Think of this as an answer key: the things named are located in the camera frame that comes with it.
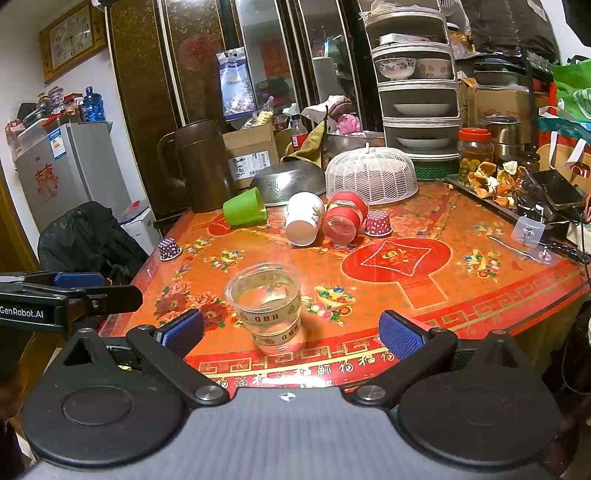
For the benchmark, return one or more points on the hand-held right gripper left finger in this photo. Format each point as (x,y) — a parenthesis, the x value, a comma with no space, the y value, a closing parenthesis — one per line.
(183,330)

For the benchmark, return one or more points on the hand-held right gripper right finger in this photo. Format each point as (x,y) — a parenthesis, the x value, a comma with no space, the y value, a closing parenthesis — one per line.
(400,334)

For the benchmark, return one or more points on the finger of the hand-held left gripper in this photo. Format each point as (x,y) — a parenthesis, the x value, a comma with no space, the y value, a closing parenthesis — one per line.
(108,299)
(78,279)

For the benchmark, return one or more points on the clear plastic cup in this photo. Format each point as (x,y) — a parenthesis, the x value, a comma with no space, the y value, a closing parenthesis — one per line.
(270,307)

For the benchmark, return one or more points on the red banded clear cup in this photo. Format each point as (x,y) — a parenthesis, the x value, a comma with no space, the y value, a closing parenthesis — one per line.
(344,219)

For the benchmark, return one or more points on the green plastic cup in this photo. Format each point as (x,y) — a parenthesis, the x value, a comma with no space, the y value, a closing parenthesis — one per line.
(244,207)

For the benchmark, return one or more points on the white paper cup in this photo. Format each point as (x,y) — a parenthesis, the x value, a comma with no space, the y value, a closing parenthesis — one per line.
(304,219)

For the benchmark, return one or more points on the black bag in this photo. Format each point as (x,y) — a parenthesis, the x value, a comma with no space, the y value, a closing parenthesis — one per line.
(87,244)

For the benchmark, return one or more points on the polka dot cupcake liner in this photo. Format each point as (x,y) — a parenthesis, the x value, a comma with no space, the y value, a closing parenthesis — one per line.
(378,224)
(169,249)

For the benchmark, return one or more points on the white box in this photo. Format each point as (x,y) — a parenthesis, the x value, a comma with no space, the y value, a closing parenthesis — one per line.
(141,226)

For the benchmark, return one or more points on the grey refrigerator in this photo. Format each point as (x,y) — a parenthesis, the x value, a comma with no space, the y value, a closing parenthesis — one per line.
(69,170)

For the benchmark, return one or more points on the white mesh food cover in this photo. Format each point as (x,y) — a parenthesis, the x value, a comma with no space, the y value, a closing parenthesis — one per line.
(371,177)

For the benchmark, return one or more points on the brown thermos jug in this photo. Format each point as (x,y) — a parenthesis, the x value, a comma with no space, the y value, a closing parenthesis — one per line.
(203,166)

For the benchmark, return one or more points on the clear adhesive hook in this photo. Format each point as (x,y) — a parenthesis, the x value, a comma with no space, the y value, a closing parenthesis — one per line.
(528,230)

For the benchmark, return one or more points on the green basket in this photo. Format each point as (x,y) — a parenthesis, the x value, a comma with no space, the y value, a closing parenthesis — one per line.
(434,170)

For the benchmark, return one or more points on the blue water bottle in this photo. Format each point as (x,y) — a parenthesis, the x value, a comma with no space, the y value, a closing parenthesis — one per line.
(94,106)

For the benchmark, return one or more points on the dried orange peels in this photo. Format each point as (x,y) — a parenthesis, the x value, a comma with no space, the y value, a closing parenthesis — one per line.
(489,182)

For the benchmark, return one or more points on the metal colander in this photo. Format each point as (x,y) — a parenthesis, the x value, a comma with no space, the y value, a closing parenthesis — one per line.
(286,182)

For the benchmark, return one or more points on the black tray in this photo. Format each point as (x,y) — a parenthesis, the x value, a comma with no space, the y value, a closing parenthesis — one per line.
(540,217)

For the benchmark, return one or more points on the cardboard box with label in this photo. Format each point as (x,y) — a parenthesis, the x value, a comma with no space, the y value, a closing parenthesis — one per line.
(251,157)

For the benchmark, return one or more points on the dark glass door cabinet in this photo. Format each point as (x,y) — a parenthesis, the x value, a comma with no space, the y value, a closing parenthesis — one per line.
(147,106)

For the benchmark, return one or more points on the white plate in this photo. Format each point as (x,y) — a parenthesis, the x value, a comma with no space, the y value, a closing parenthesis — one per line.
(422,142)
(422,109)

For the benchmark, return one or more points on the glass jar with red lid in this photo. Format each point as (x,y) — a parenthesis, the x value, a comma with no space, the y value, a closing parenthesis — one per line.
(475,154)

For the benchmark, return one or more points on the metal basin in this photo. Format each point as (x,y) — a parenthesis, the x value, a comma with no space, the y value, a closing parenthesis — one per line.
(355,142)

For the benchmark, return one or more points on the grey stacked dish rack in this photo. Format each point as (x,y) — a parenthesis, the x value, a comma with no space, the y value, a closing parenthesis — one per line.
(455,138)

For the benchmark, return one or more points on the olive cloth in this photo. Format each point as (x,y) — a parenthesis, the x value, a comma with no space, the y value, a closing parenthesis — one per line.
(314,143)

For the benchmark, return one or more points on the black phone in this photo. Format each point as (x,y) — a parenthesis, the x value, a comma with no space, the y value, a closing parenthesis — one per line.
(556,189)

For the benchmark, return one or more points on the pink cloth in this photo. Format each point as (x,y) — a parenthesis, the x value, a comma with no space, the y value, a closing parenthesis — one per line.
(349,124)

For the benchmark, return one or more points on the sauce bottle with red label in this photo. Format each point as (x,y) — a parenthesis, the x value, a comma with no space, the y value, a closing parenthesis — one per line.
(298,134)

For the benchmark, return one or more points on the metal canister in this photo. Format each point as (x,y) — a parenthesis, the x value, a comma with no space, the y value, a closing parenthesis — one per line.
(505,136)

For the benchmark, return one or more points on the blue and white plastic bag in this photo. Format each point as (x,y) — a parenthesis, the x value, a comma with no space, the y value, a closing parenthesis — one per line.
(236,85)

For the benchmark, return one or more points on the plain cardboard box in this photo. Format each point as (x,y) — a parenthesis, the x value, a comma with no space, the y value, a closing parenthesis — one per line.
(503,106)

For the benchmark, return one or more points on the floral patterned bowl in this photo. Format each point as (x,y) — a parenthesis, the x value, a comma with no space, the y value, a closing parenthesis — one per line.
(395,68)

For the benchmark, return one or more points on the beige patterned bowl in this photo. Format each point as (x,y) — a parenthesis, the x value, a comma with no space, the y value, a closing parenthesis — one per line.
(434,68)

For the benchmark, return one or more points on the green bag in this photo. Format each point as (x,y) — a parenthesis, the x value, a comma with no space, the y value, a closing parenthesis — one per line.
(570,87)

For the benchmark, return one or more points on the wooden wall clock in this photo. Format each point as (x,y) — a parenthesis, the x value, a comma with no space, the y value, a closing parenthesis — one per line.
(69,39)

